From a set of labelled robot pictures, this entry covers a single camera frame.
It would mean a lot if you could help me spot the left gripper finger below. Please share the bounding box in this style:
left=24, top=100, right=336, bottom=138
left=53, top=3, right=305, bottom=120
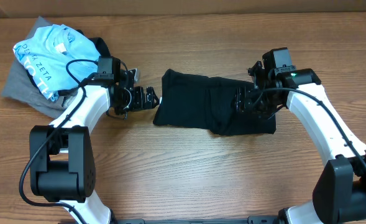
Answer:
left=146, top=86, right=156, bottom=97
left=144, top=93, right=160, bottom=109

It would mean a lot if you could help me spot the black t-shirt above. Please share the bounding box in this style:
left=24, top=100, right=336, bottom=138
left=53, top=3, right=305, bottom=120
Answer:
left=153, top=69, right=276, bottom=136

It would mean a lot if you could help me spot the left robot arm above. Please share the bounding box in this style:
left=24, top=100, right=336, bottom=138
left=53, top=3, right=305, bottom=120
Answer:
left=19, top=57, right=160, bottom=223

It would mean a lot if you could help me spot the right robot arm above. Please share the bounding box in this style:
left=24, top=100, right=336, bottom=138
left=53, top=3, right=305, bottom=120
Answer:
left=235, top=47, right=366, bottom=224

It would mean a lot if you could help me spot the black folded garment in pile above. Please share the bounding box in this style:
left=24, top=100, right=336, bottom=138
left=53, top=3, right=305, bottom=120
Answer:
left=29, top=29, right=111, bottom=96

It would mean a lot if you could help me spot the light blue printed t-shirt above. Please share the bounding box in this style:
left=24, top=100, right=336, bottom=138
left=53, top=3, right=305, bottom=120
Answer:
left=12, top=24, right=102, bottom=102

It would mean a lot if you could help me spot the grey folded t-shirt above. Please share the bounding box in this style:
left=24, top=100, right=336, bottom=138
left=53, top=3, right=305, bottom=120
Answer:
left=1, top=16, right=78, bottom=119

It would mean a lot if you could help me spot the cardboard backdrop board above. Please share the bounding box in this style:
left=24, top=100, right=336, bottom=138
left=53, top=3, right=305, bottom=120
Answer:
left=0, top=0, right=366, bottom=18

